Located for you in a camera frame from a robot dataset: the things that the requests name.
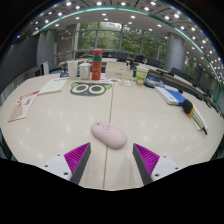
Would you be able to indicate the beige desk organizer box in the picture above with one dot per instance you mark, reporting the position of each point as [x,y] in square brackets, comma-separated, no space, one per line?
[118,70]

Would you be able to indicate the long beige conference desk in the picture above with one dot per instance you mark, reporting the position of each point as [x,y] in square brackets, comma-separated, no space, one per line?
[173,78]

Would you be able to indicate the stack of white paper cups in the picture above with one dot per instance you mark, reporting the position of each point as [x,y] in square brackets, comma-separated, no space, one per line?
[72,69]

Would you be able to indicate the pink computer mouse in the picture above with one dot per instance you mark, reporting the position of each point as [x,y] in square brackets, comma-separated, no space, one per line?
[109,134]

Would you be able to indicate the white lidded mug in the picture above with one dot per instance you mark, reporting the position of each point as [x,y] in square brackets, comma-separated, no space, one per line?
[84,71]

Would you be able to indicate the white standing board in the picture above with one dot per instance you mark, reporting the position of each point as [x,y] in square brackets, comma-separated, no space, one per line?
[45,68]

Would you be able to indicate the green-white paper drink cup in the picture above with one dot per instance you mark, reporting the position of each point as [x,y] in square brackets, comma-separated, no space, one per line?
[141,76]

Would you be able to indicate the blue-white book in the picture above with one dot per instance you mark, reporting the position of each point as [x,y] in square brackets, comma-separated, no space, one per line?
[170,95]

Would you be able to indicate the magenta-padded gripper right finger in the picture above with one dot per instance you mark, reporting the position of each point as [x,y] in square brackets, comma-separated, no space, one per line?
[148,159]

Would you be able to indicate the cat-face mouse pad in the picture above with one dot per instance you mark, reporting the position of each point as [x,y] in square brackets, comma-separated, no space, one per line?
[90,89]

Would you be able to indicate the dark office chairs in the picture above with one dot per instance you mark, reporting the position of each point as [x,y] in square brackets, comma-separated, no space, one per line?
[153,61]

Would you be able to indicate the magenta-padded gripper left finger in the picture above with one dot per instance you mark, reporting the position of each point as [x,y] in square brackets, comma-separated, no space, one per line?
[75,157]

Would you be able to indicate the white printed document sheet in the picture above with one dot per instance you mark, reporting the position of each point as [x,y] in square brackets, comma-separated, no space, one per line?
[53,86]

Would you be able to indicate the colourful sticker sheet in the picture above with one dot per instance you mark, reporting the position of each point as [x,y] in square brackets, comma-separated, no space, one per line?
[116,81]

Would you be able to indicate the red drink bottle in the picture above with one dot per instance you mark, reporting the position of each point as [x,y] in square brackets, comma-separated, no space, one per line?
[97,66]

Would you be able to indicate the ceiling lights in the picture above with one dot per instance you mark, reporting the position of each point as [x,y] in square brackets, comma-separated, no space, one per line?
[99,3]

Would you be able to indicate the black handheld microphone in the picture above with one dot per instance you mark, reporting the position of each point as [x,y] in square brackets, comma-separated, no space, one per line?
[187,106]

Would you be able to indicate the red-white leaflet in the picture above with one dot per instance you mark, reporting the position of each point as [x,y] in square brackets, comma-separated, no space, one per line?
[23,106]

